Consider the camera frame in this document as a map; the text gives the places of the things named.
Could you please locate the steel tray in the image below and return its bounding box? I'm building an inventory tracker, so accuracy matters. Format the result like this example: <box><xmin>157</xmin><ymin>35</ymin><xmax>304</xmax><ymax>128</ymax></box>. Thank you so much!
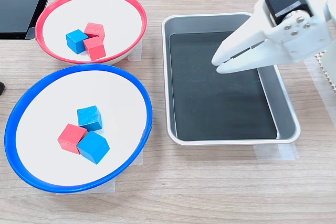
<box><xmin>161</xmin><ymin>12</ymin><xmax>301</xmax><ymax>146</ymax></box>

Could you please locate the black flat electronic device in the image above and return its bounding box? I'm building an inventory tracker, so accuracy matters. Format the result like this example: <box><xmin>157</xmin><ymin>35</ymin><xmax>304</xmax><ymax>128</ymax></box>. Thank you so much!
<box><xmin>0</xmin><ymin>0</ymin><xmax>59</xmax><ymax>40</ymax></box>

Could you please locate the red-rimmed white plate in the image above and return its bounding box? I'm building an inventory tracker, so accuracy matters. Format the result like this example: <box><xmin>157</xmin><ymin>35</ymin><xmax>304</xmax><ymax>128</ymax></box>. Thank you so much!
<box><xmin>35</xmin><ymin>0</ymin><xmax>148</xmax><ymax>65</ymax></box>

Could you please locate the red cube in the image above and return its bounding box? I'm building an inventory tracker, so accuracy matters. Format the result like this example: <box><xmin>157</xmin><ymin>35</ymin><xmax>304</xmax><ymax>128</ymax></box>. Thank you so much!
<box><xmin>57</xmin><ymin>123</ymin><xmax>89</xmax><ymax>155</ymax></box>
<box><xmin>83</xmin><ymin>36</ymin><xmax>107</xmax><ymax>61</ymax></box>
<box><xmin>83</xmin><ymin>22</ymin><xmax>106</xmax><ymax>42</ymax></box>

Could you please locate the pale perforated base plate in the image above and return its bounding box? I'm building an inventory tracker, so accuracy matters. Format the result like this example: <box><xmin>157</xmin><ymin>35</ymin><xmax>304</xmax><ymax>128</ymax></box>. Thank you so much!
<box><xmin>314</xmin><ymin>52</ymin><xmax>336</xmax><ymax>95</ymax></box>

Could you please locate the blue-rimmed white plate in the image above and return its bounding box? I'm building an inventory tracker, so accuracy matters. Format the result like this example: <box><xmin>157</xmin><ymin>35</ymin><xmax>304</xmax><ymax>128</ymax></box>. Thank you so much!
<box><xmin>4</xmin><ymin>63</ymin><xmax>153</xmax><ymax>194</ymax></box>

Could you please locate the black tray mat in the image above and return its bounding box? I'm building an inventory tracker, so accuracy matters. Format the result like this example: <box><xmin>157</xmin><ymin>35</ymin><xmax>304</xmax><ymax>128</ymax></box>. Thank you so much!
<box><xmin>169</xmin><ymin>31</ymin><xmax>278</xmax><ymax>141</ymax></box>

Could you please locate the blue cube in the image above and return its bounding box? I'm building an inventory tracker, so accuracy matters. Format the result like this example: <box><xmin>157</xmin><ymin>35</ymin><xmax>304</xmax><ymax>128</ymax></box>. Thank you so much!
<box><xmin>77</xmin><ymin>130</ymin><xmax>110</xmax><ymax>165</ymax></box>
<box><xmin>77</xmin><ymin>105</ymin><xmax>102</xmax><ymax>132</ymax></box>
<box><xmin>65</xmin><ymin>29</ymin><xmax>89</xmax><ymax>55</ymax></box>

